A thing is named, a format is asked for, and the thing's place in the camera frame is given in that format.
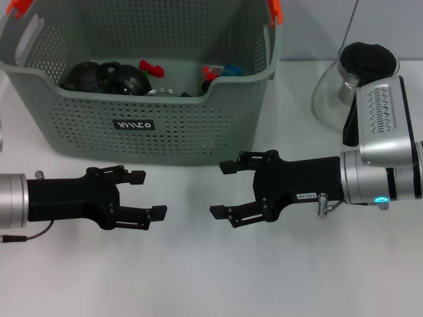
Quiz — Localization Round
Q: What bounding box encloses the grey-green perforated storage bin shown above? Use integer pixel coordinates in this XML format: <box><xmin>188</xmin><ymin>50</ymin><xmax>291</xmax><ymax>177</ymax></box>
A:
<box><xmin>0</xmin><ymin>0</ymin><xmax>285</xmax><ymax>166</ymax></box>

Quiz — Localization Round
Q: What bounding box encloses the silver vented right wrist box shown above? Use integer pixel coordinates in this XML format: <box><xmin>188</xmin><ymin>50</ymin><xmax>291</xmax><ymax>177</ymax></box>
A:
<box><xmin>355</xmin><ymin>75</ymin><xmax>420</xmax><ymax>168</ymax></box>

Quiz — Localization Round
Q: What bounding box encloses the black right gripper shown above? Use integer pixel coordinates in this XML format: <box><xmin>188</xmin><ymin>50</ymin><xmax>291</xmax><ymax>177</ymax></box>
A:
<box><xmin>209</xmin><ymin>149</ymin><xmax>346</xmax><ymax>229</ymax></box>

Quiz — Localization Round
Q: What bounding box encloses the black clay teapot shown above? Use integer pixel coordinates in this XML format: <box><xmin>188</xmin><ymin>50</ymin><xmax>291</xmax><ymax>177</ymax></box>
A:
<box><xmin>61</xmin><ymin>61</ymin><xmax>122</xmax><ymax>93</ymax></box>

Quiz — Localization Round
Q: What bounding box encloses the dark left arm cable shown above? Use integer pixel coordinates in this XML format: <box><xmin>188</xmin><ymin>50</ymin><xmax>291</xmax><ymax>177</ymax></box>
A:
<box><xmin>0</xmin><ymin>220</ymin><xmax>54</xmax><ymax>244</ymax></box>

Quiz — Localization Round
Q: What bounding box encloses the glass carafe black handle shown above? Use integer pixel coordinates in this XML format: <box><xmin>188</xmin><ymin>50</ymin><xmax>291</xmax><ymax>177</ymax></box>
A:
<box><xmin>311</xmin><ymin>42</ymin><xmax>401</xmax><ymax>146</ymax></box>

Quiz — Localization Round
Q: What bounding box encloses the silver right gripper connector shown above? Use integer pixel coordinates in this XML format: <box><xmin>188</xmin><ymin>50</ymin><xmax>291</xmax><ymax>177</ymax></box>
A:
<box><xmin>316</xmin><ymin>193</ymin><xmax>344</xmax><ymax>221</ymax></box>

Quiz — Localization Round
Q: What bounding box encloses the orange bin handle clip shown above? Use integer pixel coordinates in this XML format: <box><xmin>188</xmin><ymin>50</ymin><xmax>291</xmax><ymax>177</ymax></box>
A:
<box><xmin>266</xmin><ymin>0</ymin><xmax>284</xmax><ymax>27</ymax></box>
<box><xmin>5</xmin><ymin>0</ymin><xmax>34</xmax><ymax>17</ymax></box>

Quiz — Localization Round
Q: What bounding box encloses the thin grey wall cable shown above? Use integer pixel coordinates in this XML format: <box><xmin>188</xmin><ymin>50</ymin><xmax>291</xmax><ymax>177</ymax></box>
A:
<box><xmin>342</xmin><ymin>0</ymin><xmax>360</xmax><ymax>50</ymax></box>

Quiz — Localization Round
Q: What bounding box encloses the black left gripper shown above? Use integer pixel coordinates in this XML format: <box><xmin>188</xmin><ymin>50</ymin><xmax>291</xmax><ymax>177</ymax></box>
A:
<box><xmin>26</xmin><ymin>165</ymin><xmax>169</xmax><ymax>231</ymax></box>

